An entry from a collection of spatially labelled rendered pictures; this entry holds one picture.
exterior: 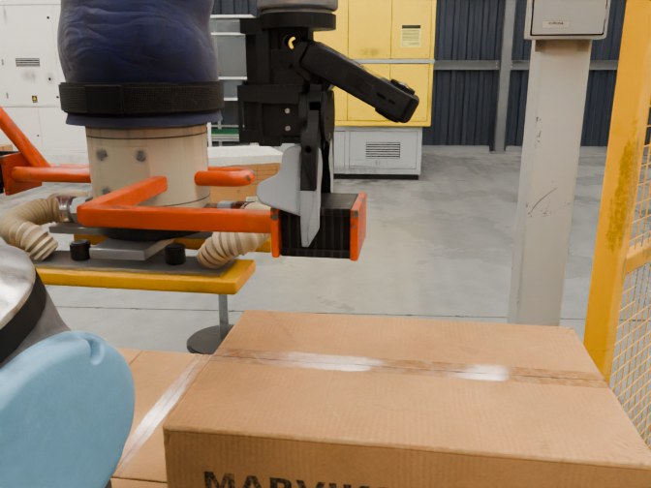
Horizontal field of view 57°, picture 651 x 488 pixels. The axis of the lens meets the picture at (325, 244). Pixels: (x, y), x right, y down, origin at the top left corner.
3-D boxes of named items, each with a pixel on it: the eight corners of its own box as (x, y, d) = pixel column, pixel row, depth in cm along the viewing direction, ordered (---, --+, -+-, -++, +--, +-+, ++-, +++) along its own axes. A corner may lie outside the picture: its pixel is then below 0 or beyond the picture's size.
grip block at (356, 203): (365, 237, 65) (366, 192, 63) (357, 261, 56) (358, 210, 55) (290, 234, 66) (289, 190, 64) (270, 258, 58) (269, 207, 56)
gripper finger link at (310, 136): (303, 197, 57) (308, 108, 58) (322, 197, 57) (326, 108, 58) (294, 187, 53) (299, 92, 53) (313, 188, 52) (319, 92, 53)
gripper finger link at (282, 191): (258, 244, 57) (263, 150, 58) (319, 247, 56) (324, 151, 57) (249, 241, 54) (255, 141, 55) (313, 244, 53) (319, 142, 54)
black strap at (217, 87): (242, 106, 96) (241, 79, 95) (189, 116, 74) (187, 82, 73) (110, 105, 99) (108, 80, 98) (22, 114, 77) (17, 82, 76)
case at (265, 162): (160, 247, 274) (153, 159, 263) (155, 227, 311) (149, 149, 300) (287, 236, 292) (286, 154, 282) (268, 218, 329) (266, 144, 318)
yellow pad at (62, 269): (256, 271, 86) (255, 238, 85) (235, 296, 77) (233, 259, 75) (40, 261, 91) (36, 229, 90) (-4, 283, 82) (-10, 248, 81)
